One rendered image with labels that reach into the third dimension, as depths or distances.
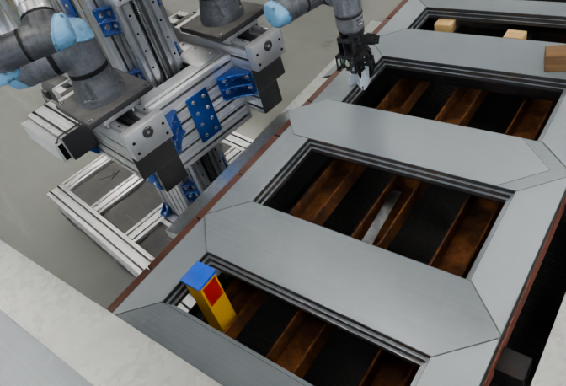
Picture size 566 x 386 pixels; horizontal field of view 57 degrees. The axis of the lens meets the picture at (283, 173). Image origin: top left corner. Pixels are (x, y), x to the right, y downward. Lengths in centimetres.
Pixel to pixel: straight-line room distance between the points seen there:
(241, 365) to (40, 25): 82
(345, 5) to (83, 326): 98
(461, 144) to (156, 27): 100
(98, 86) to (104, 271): 128
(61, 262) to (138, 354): 198
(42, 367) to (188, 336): 31
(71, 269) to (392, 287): 197
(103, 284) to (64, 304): 157
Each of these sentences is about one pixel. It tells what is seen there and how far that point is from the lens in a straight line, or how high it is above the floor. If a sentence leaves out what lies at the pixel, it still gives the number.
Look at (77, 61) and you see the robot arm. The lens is 155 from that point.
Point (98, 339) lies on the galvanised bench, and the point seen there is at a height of 105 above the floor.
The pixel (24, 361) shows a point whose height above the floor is 107.
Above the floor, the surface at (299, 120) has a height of 85.
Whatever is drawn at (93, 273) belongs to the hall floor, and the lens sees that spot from 269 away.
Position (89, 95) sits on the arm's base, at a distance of 159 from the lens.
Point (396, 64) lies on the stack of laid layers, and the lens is 175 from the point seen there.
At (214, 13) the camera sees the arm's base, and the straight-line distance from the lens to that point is 178.
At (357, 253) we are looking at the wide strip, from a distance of 115.
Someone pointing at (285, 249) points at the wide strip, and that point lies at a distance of 120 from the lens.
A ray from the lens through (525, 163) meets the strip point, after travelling 133.
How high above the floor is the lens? 174
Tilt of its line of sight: 40 degrees down
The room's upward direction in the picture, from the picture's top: 18 degrees counter-clockwise
